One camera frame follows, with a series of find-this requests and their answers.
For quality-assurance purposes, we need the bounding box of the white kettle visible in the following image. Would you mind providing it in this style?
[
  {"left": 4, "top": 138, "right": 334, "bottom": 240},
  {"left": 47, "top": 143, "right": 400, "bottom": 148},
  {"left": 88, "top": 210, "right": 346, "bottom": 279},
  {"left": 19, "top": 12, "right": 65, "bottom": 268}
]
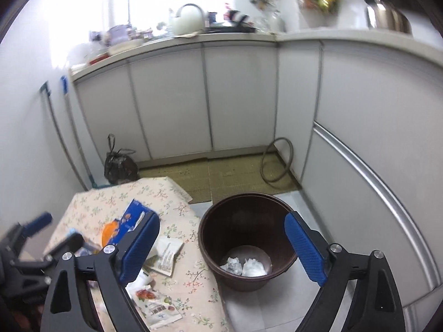
[{"left": 172, "top": 3, "right": 206, "bottom": 36}]

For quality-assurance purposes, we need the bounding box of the white tissue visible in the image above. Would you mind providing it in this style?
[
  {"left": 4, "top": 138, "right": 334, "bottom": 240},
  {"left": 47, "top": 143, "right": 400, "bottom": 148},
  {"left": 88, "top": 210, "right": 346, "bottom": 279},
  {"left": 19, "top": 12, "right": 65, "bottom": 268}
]
[{"left": 241, "top": 259, "right": 267, "bottom": 277}]

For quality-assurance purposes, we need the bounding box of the white snack wrapper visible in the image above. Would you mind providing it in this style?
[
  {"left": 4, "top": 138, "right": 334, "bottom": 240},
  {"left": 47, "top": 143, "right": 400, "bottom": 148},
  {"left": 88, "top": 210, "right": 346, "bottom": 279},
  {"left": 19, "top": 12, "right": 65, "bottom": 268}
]
[{"left": 131, "top": 286, "right": 182, "bottom": 329}]

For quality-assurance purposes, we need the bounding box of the teal handled mop pole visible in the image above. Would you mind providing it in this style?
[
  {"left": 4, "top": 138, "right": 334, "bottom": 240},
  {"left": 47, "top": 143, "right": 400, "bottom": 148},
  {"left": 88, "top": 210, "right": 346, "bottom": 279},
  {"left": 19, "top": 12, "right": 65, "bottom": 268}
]
[{"left": 39, "top": 81, "right": 89, "bottom": 191}]

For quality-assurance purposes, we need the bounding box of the white paper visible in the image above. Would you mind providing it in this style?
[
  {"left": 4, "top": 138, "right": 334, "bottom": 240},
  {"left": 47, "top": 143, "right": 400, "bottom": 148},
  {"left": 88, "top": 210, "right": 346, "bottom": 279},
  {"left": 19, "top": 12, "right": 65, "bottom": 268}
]
[{"left": 220, "top": 257, "right": 243, "bottom": 276}]

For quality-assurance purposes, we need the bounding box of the wall spice rack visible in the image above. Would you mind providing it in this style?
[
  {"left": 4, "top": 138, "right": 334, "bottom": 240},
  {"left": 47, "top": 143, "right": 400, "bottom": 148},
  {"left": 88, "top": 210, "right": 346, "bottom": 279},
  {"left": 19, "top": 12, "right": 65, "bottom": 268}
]
[{"left": 299, "top": 0, "right": 340, "bottom": 15}]

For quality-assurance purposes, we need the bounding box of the blue handled mop pole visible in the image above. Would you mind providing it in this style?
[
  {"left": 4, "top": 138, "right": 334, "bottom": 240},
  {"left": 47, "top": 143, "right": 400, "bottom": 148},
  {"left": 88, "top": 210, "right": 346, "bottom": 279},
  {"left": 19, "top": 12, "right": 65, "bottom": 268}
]
[{"left": 60, "top": 75, "right": 97, "bottom": 188}]

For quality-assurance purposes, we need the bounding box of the orange peel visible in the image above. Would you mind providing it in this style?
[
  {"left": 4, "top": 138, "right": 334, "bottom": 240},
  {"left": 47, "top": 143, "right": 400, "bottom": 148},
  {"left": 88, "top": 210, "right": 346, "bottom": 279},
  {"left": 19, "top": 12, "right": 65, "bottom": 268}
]
[{"left": 101, "top": 220, "right": 119, "bottom": 247}]

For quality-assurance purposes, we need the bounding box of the brown hose ring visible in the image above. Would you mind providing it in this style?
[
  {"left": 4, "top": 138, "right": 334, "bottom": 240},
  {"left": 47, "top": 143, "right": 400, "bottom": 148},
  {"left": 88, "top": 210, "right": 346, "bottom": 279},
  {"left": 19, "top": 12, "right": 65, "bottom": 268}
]
[{"left": 260, "top": 136, "right": 295, "bottom": 183}]

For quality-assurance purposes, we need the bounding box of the blue cookie box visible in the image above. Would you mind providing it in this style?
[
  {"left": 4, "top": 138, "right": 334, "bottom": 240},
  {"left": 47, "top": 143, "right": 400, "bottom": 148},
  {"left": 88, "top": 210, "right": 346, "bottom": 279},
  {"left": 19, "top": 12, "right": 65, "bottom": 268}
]
[{"left": 108, "top": 199, "right": 152, "bottom": 245}]

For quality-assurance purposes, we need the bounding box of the floral tablecloth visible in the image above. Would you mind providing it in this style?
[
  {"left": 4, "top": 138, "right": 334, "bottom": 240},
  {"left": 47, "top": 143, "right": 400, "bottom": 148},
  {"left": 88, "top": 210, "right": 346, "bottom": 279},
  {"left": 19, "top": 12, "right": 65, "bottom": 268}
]
[{"left": 46, "top": 177, "right": 230, "bottom": 331}]

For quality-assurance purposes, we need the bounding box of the green floor mat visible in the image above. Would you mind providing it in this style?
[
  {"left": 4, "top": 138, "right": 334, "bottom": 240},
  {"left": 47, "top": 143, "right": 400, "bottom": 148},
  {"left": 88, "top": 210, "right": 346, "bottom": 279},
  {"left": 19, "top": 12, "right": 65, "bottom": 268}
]
[{"left": 140, "top": 153, "right": 300, "bottom": 203}]

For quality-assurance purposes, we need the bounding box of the black garbage bag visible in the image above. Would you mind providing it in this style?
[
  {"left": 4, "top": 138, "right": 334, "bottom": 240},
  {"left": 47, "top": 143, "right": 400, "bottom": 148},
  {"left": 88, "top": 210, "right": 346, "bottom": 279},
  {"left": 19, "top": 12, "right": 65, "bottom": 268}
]
[{"left": 104, "top": 133, "right": 140, "bottom": 185}]

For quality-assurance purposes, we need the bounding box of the white paper leaflet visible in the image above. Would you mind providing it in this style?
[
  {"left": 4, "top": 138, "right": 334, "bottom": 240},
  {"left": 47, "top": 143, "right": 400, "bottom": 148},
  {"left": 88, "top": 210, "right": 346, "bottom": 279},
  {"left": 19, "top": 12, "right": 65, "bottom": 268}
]
[{"left": 143, "top": 236, "right": 184, "bottom": 277}]

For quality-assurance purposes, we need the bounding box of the purple electric kettle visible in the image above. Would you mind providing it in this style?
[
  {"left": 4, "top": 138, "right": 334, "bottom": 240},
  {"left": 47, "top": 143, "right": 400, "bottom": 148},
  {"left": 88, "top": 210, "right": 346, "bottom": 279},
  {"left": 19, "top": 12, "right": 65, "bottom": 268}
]
[{"left": 107, "top": 24, "right": 133, "bottom": 46}]

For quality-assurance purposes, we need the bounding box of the steel pot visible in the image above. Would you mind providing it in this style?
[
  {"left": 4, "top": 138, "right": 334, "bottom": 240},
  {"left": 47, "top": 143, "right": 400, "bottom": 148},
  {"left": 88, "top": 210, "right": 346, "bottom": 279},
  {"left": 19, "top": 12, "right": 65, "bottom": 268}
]
[{"left": 366, "top": 0, "right": 412, "bottom": 35}]

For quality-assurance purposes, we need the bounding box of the dark brown trash bucket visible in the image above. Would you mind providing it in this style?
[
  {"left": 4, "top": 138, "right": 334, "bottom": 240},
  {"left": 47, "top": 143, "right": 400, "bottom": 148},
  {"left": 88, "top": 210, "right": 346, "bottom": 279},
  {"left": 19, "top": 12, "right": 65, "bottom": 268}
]
[{"left": 198, "top": 193, "right": 297, "bottom": 292}]

